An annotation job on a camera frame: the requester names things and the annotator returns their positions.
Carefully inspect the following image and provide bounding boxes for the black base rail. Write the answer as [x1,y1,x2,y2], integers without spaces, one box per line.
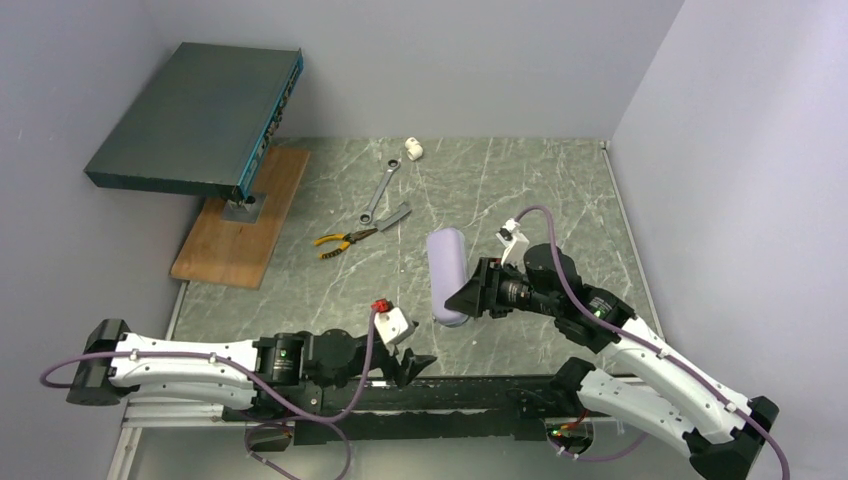
[222,375,588,446]

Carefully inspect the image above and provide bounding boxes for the silver combination wrench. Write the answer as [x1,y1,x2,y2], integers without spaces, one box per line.
[359,159,401,225]

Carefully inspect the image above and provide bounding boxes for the wooden board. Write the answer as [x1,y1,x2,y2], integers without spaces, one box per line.
[170,146,310,290]

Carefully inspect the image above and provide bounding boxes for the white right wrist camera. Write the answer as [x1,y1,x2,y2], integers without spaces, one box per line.
[496,218,529,270]

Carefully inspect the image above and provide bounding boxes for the yellow handled pliers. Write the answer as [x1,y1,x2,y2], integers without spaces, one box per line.
[313,228,378,260]

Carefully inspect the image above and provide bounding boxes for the grey flat metal piece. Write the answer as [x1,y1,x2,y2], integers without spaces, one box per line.
[374,202,412,232]

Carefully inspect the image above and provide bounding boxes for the dark teal network switch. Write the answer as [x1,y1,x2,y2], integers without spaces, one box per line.
[84,42,304,203]

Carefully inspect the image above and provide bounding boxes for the grey metal stand bracket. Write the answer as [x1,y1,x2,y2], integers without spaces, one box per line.
[221,193,267,224]

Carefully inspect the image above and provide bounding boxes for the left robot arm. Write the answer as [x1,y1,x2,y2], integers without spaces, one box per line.
[66,319,436,418]

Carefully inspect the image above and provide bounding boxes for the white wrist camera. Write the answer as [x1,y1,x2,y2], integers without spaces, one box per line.
[372,299,417,346]
[496,218,529,270]

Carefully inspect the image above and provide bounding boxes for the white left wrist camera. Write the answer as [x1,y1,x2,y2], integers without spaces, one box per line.
[372,299,417,346]

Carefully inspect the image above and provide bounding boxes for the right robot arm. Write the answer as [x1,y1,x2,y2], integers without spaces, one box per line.
[430,244,779,479]

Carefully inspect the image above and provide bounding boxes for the white plastic pipe fitting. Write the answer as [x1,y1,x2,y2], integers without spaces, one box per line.
[404,137,424,161]

